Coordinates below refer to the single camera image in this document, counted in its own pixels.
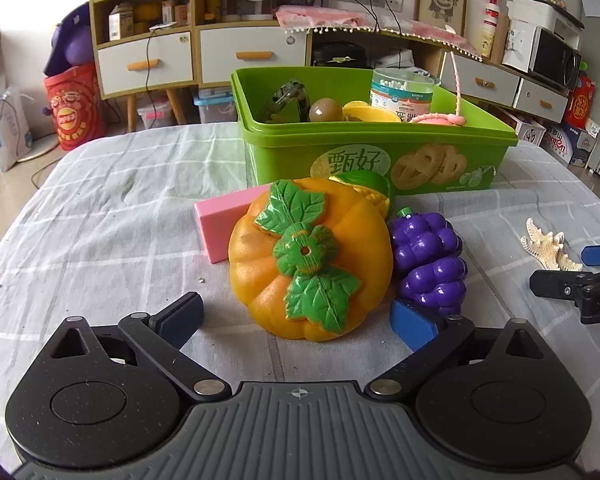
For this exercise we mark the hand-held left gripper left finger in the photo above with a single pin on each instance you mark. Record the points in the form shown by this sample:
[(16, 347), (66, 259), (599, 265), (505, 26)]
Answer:
[(182, 315)]

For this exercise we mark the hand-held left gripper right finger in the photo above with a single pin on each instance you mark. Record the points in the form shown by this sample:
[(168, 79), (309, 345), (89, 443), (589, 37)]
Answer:
[(412, 325)]

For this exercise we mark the beige starfish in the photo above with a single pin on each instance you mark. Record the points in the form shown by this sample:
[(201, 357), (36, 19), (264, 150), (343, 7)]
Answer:
[(547, 247)]

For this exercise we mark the purple toy grapes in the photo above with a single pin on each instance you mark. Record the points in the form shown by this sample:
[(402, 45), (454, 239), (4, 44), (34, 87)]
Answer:
[(430, 255)]

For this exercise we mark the orange toy pumpkin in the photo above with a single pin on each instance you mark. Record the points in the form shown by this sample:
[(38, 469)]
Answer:
[(260, 270)]

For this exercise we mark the pink rectangular block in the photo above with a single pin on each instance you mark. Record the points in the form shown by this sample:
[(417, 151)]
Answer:
[(217, 225)]

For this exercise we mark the toy corn green husk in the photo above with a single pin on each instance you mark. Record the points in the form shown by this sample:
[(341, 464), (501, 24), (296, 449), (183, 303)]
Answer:
[(365, 185)]

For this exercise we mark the green plastic box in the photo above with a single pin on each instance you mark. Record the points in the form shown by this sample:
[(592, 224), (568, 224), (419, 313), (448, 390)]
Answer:
[(290, 160)]

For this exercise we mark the yellow plastic bowl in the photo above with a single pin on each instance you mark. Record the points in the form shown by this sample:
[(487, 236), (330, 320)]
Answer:
[(367, 111)]

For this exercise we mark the amber rubber toy hand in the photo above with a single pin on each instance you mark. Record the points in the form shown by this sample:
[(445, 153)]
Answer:
[(325, 110)]

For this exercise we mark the clear cotton swab jar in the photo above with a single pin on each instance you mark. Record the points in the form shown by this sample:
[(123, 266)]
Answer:
[(402, 92)]

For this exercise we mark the dark translucent plastic object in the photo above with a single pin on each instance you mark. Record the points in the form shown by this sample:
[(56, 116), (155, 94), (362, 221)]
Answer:
[(285, 102)]

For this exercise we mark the red blue printed box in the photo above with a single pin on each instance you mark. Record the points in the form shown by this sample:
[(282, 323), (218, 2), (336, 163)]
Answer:
[(572, 145)]

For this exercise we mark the white printed crate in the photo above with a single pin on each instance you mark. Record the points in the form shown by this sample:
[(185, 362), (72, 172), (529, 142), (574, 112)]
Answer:
[(530, 132)]

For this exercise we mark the red printed bag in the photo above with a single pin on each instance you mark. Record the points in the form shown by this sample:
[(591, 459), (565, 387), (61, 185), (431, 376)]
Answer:
[(580, 102)]

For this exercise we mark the clear storage box pink contents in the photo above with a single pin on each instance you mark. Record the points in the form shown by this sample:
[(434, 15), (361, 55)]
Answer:
[(155, 117)]

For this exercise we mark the black microwave oven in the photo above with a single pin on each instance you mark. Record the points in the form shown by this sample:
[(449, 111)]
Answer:
[(555, 60)]

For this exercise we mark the clear storage box blue lid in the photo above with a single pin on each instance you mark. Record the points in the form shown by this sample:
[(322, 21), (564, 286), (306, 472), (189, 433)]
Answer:
[(215, 107)]

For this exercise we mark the wooden sideboard cabinet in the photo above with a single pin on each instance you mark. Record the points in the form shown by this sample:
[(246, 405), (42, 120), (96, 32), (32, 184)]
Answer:
[(175, 105)]

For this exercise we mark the white round stand base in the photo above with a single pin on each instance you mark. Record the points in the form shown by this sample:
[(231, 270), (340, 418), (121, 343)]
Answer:
[(42, 150)]

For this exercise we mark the white printed paper sheet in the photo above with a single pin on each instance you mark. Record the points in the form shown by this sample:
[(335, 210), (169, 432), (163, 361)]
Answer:
[(522, 42)]

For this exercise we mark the red printed bucket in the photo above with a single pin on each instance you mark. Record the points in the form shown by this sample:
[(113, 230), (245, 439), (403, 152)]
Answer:
[(72, 110)]

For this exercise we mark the white printer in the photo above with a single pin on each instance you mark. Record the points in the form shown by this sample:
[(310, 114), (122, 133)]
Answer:
[(545, 12)]

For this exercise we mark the stack of paper cups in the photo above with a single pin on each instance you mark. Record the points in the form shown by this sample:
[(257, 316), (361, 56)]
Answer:
[(490, 30)]

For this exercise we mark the white shopping bag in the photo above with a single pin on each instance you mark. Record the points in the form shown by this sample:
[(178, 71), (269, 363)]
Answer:
[(5, 135)]

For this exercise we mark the purple plush toy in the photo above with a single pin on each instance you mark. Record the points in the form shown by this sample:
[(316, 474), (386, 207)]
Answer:
[(70, 40)]

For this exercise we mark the small white carton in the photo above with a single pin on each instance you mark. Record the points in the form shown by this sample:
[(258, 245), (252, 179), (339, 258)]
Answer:
[(121, 22)]

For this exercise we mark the small printed carton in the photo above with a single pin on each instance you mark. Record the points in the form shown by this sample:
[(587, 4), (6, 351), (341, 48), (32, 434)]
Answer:
[(175, 12)]

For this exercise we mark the yellow can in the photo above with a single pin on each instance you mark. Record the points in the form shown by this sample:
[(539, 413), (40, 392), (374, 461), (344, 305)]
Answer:
[(216, 2)]

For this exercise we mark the pink fringed cloth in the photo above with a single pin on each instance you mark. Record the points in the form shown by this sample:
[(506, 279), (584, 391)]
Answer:
[(330, 17)]

